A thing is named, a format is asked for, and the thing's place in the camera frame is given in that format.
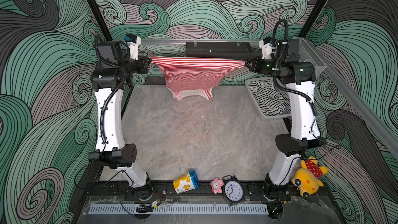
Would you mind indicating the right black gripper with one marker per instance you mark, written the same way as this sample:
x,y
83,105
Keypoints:
x,y
259,67

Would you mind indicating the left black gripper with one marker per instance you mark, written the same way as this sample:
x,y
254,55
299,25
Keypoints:
x,y
142,62

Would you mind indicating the red white striped tank top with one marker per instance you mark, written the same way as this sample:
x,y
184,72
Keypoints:
x,y
186,77

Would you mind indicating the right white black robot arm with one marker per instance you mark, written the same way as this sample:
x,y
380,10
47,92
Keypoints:
x,y
281,60

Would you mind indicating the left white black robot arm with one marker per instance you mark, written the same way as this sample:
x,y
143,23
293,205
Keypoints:
x,y
113,70

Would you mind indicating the black white zebra tank top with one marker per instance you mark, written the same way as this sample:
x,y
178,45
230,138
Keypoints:
x,y
267,98

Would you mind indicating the grey plastic laundry basket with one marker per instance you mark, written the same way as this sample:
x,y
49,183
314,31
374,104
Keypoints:
x,y
258,105

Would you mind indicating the yellow plush toy red shirt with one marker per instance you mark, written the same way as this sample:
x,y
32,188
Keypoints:
x,y
306,178

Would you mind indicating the yellow blue snack cup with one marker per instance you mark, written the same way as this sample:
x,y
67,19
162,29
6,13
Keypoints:
x,y
186,182

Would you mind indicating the pink plush toy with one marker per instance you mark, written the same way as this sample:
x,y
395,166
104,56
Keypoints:
x,y
217,185

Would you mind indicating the black alarm clock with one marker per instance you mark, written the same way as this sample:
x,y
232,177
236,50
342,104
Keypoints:
x,y
233,192

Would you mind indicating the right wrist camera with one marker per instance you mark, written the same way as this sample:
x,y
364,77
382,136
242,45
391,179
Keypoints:
x,y
267,48

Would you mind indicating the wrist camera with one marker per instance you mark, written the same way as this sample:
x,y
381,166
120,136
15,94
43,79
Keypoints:
x,y
267,48
133,43

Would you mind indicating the aluminium back wall rail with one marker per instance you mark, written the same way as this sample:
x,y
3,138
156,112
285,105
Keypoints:
x,y
158,41

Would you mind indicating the aluminium wall rail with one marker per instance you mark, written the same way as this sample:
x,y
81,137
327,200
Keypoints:
x,y
158,41
375,123

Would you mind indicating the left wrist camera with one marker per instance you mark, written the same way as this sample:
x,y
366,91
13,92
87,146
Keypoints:
x,y
133,43

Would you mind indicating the black metal wall shelf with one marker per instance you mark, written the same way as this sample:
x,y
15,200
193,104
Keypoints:
x,y
222,50

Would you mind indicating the clear plastic wall bin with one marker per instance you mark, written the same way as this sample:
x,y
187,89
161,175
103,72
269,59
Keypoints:
x,y
309,53

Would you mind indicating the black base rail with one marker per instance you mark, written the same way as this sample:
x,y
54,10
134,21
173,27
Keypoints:
x,y
254,190

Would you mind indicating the aluminium right wall rail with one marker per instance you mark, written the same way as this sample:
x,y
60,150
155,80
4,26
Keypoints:
x,y
375,123

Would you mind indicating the white slotted cable duct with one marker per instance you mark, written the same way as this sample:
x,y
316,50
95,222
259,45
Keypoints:
x,y
184,209

